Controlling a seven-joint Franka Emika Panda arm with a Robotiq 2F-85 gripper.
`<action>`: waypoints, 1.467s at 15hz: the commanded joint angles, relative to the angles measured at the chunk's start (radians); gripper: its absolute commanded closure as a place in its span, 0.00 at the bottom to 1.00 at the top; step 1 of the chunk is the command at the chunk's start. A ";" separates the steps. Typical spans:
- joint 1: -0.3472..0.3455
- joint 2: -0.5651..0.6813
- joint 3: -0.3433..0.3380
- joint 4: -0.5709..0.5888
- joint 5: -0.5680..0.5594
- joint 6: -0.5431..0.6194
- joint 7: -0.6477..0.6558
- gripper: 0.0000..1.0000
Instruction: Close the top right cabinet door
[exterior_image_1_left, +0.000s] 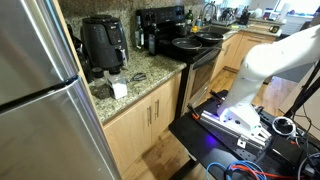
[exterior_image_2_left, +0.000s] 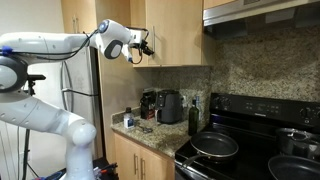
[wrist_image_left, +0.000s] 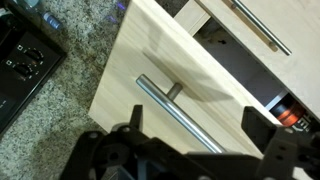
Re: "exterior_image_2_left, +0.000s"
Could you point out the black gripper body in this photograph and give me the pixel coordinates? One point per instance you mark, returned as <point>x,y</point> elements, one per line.
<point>144,46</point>

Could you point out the wooden cabinet door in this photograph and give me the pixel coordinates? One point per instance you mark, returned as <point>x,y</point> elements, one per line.
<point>180,33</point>
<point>125,156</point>
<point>156,166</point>

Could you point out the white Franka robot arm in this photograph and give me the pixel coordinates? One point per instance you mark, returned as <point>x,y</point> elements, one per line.
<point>33,113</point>

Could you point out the wooden cabinet above refrigerator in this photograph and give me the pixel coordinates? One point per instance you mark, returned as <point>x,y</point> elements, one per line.
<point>80,15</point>

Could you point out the black coffee maker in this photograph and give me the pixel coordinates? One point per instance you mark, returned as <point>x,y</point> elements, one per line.
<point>148,105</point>

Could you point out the black air fryer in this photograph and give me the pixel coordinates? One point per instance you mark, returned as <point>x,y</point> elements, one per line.
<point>169,106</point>

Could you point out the clear glass bottle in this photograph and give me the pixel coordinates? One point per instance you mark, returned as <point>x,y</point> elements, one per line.
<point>198,106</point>

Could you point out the white bottle with black cap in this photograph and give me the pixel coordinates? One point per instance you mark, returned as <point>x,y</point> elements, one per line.
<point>128,120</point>

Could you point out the black scissors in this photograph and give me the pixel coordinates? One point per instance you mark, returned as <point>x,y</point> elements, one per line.
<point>145,129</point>

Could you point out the stainless steel refrigerator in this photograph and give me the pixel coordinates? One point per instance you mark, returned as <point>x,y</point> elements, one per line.
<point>80,93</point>

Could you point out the dark green glass bottle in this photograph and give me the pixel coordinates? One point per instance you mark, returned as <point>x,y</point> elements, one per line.
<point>193,120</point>

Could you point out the black frying pan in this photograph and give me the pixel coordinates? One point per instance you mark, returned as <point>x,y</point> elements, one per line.
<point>293,168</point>
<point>213,145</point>

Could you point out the stainless range hood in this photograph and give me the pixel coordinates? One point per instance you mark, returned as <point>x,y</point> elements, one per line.
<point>260,13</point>

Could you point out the orange black clamp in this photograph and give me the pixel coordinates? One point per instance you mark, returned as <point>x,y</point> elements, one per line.
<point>108,167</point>

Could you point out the black electric stove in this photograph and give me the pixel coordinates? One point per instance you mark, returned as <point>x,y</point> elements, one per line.
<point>253,140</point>

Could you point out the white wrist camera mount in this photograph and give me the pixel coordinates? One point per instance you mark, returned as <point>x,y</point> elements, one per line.
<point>136,35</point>

